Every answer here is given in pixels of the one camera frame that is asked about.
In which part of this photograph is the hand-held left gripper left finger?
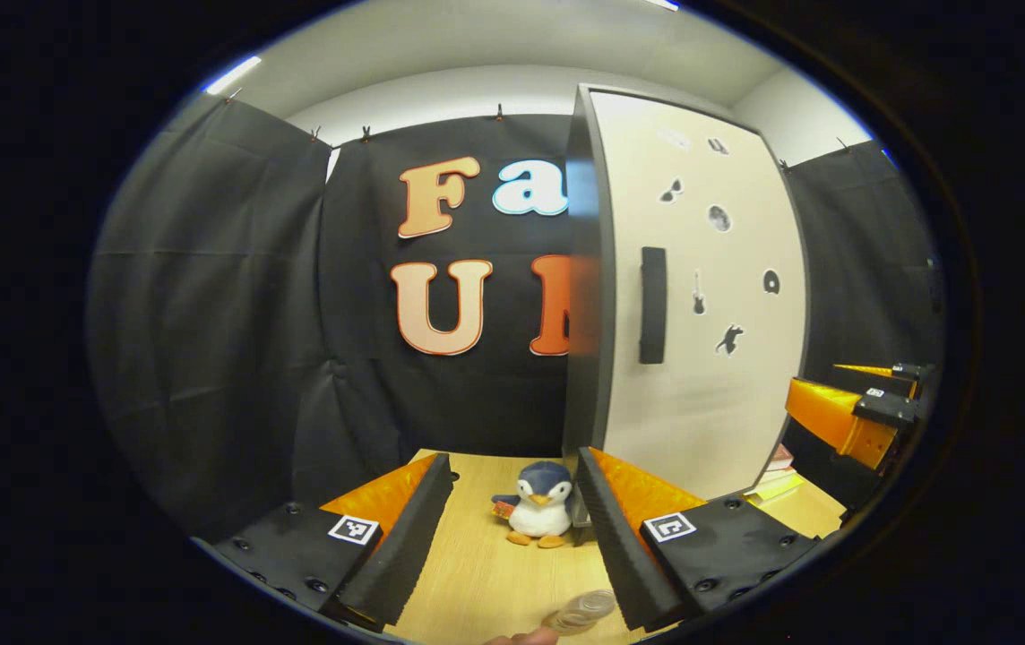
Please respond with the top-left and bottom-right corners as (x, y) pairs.
(193, 452), (458, 629)

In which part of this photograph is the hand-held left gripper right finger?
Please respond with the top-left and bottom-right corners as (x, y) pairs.
(575, 446), (823, 633)

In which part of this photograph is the clear bottle red label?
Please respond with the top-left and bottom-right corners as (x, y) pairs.
(541, 589), (618, 638)

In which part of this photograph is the white cabinet door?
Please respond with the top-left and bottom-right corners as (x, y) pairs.
(589, 87), (811, 503)

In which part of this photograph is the plush penguin toy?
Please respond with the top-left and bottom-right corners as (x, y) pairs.
(491, 460), (578, 549)

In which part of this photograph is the yellow book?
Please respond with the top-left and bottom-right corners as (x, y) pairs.
(745, 469), (805, 503)

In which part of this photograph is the black backdrop cloth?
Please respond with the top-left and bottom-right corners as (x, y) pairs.
(87, 94), (943, 543)

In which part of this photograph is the black door handle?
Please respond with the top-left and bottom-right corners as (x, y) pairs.
(639, 246), (668, 366)

